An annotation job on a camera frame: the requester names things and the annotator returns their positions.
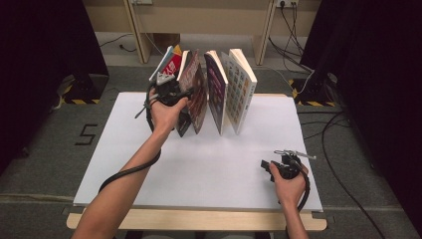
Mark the black stand base striped tape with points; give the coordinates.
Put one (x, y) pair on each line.
(315, 93)
(89, 88)

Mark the white wall socket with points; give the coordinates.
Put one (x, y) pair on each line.
(287, 2)

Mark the person's right hand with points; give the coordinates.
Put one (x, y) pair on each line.
(290, 191)

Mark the white book with picture grid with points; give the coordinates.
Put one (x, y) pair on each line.
(239, 93)

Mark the beige wooden desk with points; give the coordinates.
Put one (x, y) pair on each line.
(199, 20)

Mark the black curtain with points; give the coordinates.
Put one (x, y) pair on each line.
(40, 66)
(381, 83)

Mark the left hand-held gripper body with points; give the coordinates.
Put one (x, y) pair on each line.
(167, 93)

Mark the purple glossy magazine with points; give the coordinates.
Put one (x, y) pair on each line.
(215, 89)

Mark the person's left hand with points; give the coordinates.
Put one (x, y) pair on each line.
(164, 116)

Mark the dark brown glossy magazine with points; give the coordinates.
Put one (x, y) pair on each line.
(197, 96)

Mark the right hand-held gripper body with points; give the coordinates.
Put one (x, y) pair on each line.
(288, 169)

